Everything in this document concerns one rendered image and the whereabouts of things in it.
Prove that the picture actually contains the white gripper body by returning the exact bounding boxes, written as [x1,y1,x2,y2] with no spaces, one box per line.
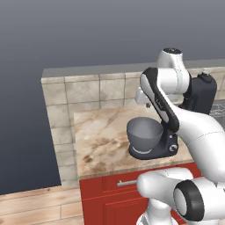
[134,87,156,108]

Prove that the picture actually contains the grey mixer bowl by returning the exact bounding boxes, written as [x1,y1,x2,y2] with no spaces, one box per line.
[126,116,164,155]

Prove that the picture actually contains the dark grey stand mixer base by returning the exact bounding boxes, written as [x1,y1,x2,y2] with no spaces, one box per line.
[127,127,180,161]

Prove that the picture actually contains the red drawer front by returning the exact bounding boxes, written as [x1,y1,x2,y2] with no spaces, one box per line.
[101,162,204,195]

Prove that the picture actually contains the red cupboard door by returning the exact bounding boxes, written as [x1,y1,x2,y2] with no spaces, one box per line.
[102,196,154,225]

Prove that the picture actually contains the red kitchen cabinet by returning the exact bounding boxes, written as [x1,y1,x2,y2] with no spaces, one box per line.
[78,161,207,225]

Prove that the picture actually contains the silver drawer handle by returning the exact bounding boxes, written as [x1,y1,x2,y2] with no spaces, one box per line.
[116,179,139,188]

